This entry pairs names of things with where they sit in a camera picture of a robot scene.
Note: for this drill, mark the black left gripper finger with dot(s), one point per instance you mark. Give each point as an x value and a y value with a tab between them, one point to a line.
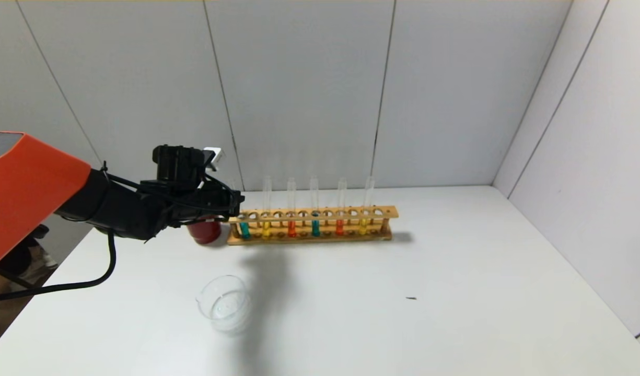
234	211
237	198

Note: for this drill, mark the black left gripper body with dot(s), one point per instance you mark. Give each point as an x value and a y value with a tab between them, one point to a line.
236	202

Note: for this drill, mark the test tube with blue pigment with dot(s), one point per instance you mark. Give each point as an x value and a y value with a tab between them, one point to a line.
244	231

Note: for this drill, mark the test tube with yellow pigment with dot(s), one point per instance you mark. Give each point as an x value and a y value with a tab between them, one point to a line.
363	225
267	230

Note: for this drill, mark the orange and black left arm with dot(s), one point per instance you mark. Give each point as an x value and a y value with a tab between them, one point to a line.
32	188

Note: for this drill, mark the test tube with red pigment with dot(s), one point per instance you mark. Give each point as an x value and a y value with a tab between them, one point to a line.
291	228
340	226

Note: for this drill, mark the wooden test tube rack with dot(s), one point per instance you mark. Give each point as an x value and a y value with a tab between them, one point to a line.
309	237

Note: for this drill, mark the test tube with teal pigment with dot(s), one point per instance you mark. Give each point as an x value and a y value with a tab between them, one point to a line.
315	227

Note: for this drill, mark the dark red plastic cup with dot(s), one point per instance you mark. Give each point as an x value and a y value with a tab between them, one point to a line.
205	234

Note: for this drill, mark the clear glass dish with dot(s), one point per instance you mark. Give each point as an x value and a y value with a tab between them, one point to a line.
225	308

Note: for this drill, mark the grey white sneaker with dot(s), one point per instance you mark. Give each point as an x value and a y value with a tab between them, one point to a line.
43	261

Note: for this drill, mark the person's dark trouser leg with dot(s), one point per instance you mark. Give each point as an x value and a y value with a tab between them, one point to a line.
19	258

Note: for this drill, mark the silver wrist camera black mount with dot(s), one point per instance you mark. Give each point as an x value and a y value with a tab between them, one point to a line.
178	162

